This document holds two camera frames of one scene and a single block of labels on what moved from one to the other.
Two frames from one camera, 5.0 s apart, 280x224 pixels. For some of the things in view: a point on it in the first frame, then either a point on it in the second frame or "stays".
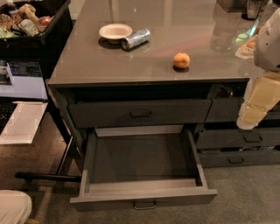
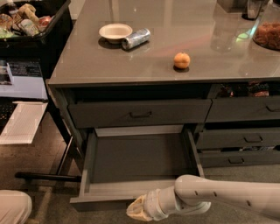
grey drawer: (136, 114) stays
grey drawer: (141, 168) stays
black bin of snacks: (34, 29) stays
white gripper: (269, 44) → (152, 201)
